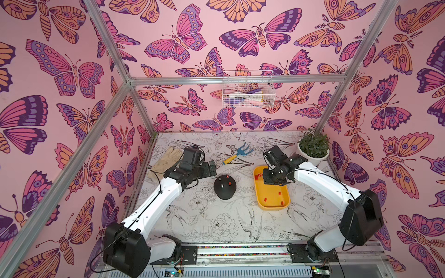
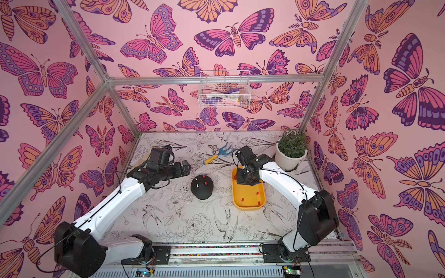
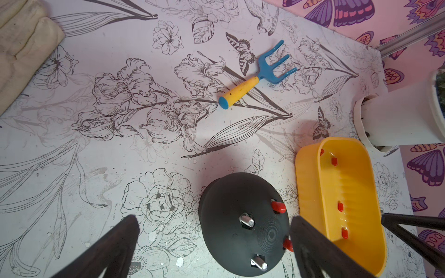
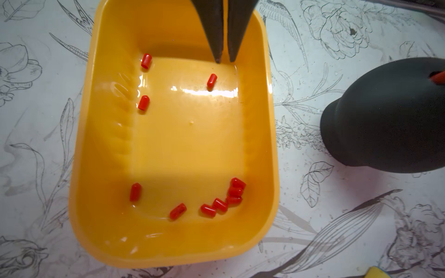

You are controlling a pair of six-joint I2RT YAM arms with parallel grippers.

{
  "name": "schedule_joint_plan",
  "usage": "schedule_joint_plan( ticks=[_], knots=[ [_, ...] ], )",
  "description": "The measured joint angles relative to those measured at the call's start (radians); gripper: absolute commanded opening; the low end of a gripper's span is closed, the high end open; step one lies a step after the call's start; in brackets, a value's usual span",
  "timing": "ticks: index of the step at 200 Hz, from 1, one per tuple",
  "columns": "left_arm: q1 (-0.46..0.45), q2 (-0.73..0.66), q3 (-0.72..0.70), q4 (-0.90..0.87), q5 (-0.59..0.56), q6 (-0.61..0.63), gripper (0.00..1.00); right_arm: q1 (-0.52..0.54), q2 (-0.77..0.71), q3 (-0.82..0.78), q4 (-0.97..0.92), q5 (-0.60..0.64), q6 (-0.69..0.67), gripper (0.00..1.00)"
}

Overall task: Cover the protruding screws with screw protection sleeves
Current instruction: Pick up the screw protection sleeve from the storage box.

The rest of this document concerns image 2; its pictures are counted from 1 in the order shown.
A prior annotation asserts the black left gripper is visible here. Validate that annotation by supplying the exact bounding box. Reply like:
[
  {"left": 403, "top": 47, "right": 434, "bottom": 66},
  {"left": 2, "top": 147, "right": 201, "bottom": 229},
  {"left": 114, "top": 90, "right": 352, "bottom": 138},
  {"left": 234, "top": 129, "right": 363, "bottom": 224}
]
[{"left": 159, "top": 160, "right": 192, "bottom": 183}]

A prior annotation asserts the black round screw base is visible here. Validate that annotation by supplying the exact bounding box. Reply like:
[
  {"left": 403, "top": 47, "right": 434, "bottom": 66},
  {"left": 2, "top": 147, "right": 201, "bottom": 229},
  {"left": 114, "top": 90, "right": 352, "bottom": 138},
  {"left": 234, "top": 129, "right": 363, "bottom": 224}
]
[{"left": 191, "top": 175, "right": 214, "bottom": 200}]

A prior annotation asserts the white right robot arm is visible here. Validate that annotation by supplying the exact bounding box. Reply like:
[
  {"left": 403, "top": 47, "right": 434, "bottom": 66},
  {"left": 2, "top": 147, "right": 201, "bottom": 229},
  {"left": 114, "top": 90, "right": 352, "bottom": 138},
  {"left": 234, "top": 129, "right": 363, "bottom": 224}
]
[{"left": 234, "top": 146, "right": 339, "bottom": 253}]

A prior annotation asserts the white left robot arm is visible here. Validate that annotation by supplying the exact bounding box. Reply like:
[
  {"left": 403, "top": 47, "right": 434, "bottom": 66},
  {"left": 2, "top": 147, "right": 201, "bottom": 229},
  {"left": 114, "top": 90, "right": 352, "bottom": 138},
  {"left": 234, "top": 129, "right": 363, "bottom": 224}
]
[{"left": 54, "top": 145, "right": 191, "bottom": 278}]

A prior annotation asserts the cream fabric glove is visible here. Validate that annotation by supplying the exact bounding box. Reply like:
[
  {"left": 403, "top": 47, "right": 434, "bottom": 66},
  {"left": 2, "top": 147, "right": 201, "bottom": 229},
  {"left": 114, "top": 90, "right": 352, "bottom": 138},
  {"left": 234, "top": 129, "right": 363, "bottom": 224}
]
[{"left": 126, "top": 147, "right": 151, "bottom": 173}]

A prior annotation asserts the yellow plastic tray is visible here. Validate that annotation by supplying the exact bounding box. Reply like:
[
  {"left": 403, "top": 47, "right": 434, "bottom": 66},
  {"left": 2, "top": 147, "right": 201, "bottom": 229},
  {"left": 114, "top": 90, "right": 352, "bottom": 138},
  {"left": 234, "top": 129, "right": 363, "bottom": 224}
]
[{"left": 232, "top": 169, "right": 266, "bottom": 211}]

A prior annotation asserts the blue yellow garden fork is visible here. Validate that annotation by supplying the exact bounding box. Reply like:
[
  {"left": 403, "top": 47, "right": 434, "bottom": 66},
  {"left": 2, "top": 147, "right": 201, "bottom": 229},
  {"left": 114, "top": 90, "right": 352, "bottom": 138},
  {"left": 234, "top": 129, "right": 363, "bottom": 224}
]
[{"left": 204, "top": 143, "right": 234, "bottom": 164}]

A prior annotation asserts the potted green plant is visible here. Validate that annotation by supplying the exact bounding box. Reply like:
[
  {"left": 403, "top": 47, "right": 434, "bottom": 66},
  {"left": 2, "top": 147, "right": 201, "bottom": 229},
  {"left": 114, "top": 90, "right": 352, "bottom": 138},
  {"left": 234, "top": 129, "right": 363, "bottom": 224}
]
[{"left": 275, "top": 130, "right": 308, "bottom": 171}]

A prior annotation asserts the white wire basket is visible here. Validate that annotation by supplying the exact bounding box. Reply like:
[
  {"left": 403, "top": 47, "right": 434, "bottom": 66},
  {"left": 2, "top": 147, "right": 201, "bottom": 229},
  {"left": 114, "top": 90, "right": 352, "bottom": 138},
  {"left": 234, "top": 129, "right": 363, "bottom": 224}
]
[{"left": 197, "top": 70, "right": 251, "bottom": 108}]

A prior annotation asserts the aluminium cage frame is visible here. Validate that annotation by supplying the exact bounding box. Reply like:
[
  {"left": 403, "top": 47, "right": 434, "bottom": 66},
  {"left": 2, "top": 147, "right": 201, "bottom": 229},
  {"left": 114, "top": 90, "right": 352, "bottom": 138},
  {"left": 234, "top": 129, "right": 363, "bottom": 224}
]
[{"left": 0, "top": 0, "right": 369, "bottom": 278}]

